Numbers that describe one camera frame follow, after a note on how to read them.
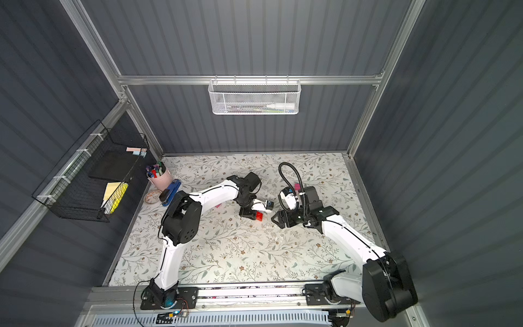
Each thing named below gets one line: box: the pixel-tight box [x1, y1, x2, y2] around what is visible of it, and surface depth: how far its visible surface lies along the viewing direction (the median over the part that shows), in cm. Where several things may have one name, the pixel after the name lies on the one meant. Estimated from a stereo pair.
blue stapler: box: [159, 178, 182, 207], surface depth 104 cm
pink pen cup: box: [145, 161, 173, 191], surface depth 100 cm
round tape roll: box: [143, 189, 163, 204], surface depth 104 cm
